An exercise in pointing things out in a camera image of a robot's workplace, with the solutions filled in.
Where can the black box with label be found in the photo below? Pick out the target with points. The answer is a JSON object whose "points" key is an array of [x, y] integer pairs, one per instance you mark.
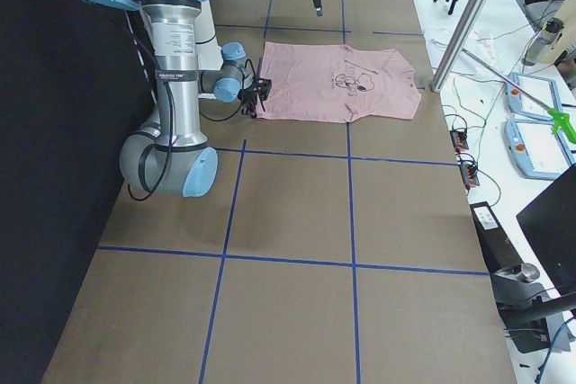
{"points": [[497, 249]]}

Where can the pink Snoopy t-shirt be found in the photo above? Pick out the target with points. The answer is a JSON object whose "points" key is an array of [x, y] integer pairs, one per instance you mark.
{"points": [[336, 83]]}

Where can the orange terminal block upper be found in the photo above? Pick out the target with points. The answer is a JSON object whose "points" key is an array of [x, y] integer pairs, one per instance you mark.
{"points": [[459, 140]]}

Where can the upper teach pendant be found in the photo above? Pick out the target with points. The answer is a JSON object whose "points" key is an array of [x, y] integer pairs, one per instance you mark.
{"points": [[543, 89]]}

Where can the black monitor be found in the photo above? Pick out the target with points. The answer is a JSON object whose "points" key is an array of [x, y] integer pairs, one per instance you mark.
{"points": [[548, 224]]}

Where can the aluminium frame post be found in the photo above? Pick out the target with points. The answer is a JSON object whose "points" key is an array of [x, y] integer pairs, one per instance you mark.
{"points": [[456, 44]]}

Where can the teach pendant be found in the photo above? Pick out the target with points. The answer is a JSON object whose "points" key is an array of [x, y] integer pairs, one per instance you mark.
{"points": [[543, 89], [537, 152]]}

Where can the lower teach pendant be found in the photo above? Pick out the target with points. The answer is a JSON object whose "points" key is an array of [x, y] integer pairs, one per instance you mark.
{"points": [[537, 152]]}

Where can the orange terminal block lower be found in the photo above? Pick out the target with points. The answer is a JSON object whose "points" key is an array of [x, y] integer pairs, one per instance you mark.
{"points": [[469, 174]]}

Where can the clear water bottle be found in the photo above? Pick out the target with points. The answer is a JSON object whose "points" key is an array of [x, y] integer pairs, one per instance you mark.
{"points": [[542, 41]]}

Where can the orange terminal block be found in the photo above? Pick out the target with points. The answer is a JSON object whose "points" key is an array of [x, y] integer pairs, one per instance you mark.
{"points": [[469, 174], [459, 140]]}

